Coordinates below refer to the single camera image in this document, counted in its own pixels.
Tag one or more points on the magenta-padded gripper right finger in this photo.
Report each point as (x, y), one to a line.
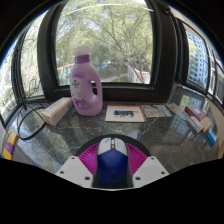
(139, 161)

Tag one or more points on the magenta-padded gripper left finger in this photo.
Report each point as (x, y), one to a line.
(85, 159)

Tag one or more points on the blue and white computer mouse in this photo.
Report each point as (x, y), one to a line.
(112, 163)

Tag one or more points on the orange-framed white card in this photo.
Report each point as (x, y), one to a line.
(125, 113)

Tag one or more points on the colourful printed pamphlet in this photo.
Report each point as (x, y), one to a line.
(156, 110)

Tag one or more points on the white and orange carton box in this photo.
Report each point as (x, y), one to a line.
(57, 110)

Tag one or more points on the light teal book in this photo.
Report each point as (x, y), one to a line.
(176, 111)

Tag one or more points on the purple detergent bottle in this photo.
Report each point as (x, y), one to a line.
(86, 93)

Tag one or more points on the beige book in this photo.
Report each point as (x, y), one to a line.
(199, 124)

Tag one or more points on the red book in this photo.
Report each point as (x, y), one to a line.
(195, 113)

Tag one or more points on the yellow and purple book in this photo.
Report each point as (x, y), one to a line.
(10, 145)

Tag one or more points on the blue book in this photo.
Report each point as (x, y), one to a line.
(211, 136)

